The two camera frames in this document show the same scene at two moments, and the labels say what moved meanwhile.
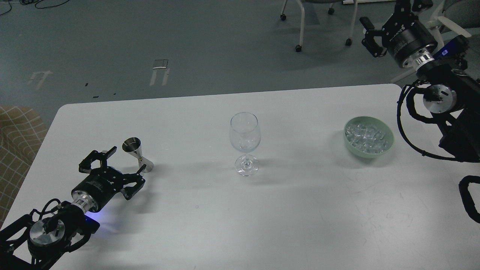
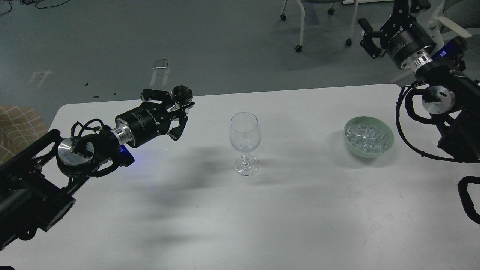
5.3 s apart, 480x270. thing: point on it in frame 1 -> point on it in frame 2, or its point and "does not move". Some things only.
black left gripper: x=102 y=183 -> x=137 y=125
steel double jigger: x=133 y=144 -> x=182 y=94
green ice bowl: x=368 y=137 does not move
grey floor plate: x=159 y=63 does not move
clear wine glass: x=245 y=135 does not move
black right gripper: x=409 y=40 does not move
